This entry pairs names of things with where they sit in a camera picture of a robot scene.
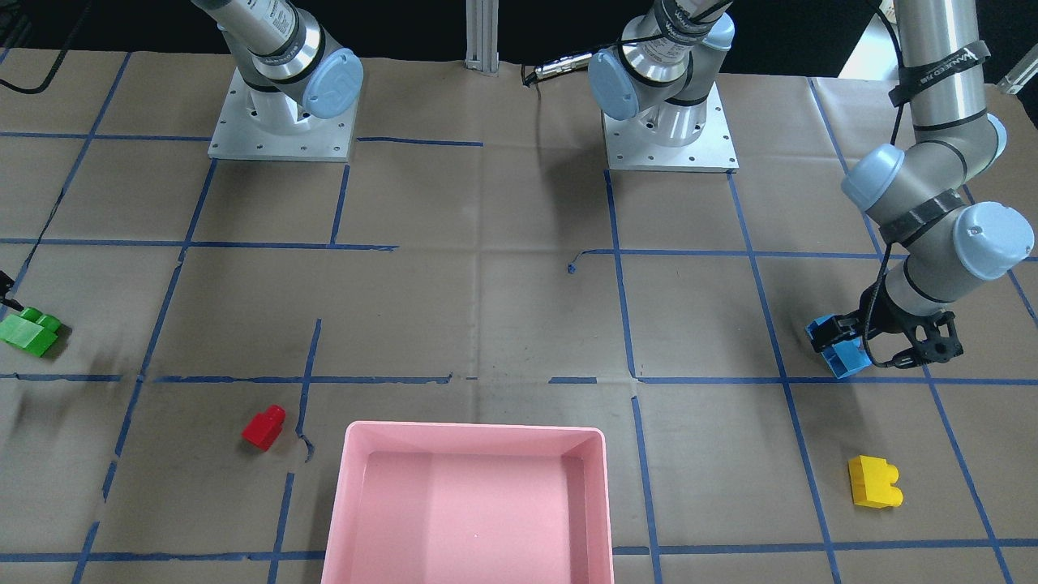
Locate aluminium frame post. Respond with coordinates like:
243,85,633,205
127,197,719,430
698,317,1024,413
464,0,500,76

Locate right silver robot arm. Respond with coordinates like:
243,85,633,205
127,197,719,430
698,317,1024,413
198,1,364,171

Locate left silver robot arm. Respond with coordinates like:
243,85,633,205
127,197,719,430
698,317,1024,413
589,1,1035,378

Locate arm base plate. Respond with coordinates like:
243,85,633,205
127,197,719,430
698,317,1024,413
601,85,740,174
208,71,359,163

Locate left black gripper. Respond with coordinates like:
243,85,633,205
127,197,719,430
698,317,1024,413
814,284,964,368

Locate red toy block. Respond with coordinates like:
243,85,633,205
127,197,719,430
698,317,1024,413
240,404,286,452

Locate green toy block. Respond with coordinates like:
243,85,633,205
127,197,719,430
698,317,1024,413
1,307,62,358

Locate yellow toy block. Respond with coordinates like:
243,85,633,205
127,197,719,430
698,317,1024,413
847,455,904,508

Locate pink plastic box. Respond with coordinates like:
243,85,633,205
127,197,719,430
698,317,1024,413
321,421,614,583

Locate blue toy block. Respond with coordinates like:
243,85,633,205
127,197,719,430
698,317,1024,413
804,319,873,380

